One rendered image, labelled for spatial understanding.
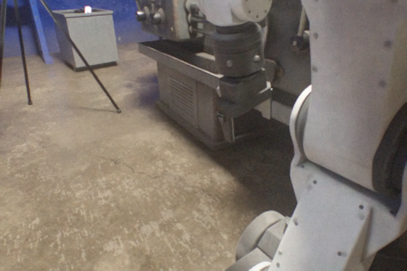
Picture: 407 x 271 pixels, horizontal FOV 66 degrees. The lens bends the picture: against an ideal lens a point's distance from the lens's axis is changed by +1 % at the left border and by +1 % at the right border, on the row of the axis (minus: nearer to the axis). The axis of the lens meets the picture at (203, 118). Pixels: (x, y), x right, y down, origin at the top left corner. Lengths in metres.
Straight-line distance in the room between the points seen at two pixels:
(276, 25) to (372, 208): 0.64
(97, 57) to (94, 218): 2.38
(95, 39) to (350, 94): 3.16
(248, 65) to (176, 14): 1.08
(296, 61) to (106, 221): 0.89
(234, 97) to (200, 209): 0.77
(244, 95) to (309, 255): 0.28
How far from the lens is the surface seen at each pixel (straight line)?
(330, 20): 0.41
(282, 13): 0.97
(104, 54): 3.49
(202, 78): 1.40
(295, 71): 0.95
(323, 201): 0.53
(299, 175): 0.56
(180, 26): 1.60
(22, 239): 1.35
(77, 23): 3.38
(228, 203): 1.30
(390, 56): 0.39
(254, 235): 0.92
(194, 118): 1.79
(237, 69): 0.54
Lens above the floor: 0.82
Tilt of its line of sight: 24 degrees down
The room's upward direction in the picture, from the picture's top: 2 degrees counter-clockwise
